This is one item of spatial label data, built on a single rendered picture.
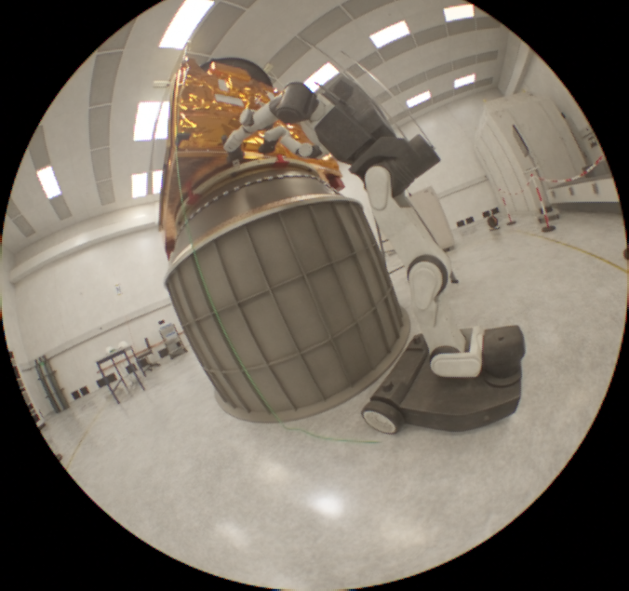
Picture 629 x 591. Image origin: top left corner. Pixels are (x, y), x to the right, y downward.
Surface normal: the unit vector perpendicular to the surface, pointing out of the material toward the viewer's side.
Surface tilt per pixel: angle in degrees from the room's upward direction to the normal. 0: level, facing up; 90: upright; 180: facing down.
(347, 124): 100
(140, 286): 90
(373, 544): 0
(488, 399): 0
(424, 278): 90
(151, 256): 90
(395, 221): 114
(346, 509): 0
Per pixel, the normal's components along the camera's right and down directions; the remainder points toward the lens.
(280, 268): 0.25, -0.05
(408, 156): -0.47, 0.65
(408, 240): -0.71, 0.33
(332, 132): -0.55, 0.45
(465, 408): -0.38, -0.92
